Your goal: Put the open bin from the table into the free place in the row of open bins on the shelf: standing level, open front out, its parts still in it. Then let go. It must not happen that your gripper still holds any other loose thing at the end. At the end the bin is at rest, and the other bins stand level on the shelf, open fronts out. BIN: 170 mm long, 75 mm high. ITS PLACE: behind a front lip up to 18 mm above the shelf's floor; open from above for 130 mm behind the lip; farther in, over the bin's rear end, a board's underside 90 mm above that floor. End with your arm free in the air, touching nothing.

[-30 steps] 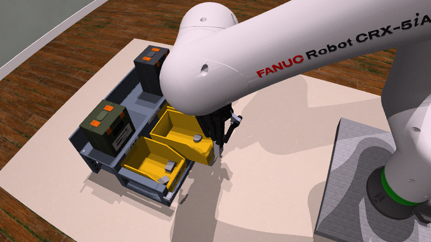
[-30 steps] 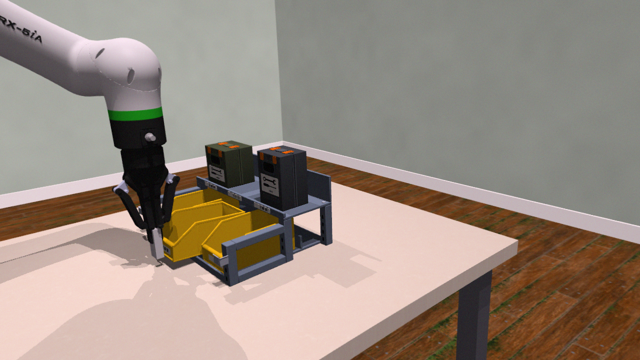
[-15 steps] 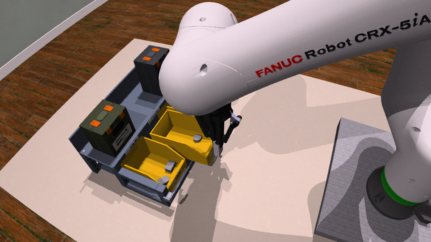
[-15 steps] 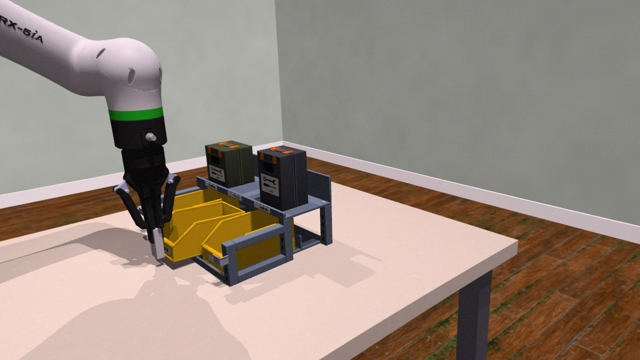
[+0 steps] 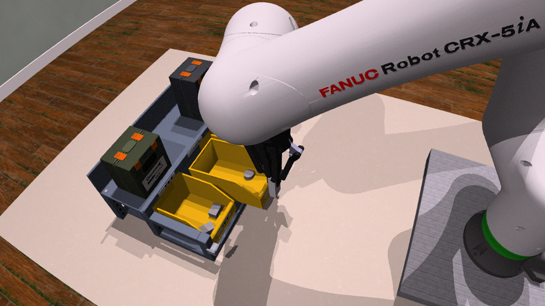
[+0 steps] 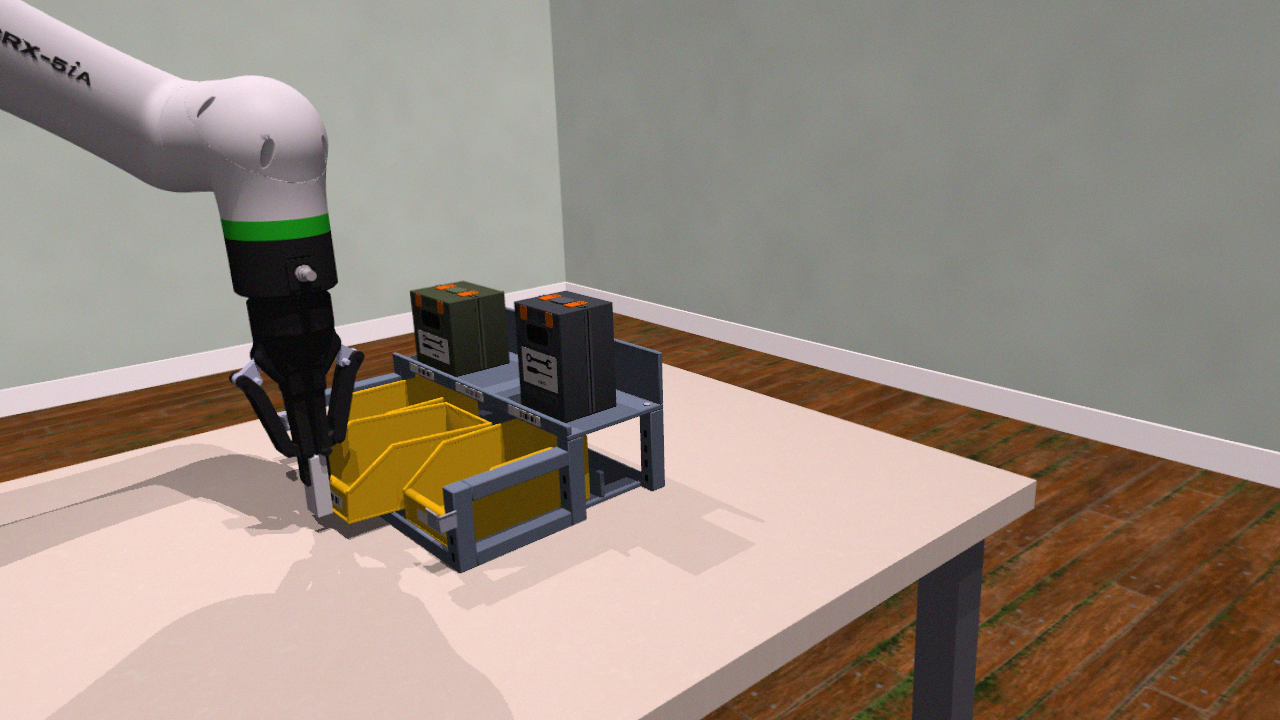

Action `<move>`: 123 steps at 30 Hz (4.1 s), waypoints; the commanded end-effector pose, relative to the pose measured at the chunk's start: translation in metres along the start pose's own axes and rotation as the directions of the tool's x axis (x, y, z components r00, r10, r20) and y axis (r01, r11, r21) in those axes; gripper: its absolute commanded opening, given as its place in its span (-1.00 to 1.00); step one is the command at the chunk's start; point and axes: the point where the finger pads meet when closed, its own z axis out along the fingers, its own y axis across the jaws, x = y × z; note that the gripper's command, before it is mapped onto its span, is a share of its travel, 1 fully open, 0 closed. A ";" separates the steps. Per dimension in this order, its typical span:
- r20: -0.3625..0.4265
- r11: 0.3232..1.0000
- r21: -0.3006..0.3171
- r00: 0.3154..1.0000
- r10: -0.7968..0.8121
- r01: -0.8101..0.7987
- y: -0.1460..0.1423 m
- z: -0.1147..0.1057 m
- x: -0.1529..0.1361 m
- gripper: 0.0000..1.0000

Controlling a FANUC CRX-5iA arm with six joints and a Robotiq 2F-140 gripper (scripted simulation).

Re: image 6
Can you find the grey low shelf rack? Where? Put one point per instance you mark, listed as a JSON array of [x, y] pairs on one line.
[[639, 392]]

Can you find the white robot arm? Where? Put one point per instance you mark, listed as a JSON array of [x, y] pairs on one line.
[[259, 143]]

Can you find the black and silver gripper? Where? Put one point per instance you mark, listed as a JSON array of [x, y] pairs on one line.
[[291, 362]]

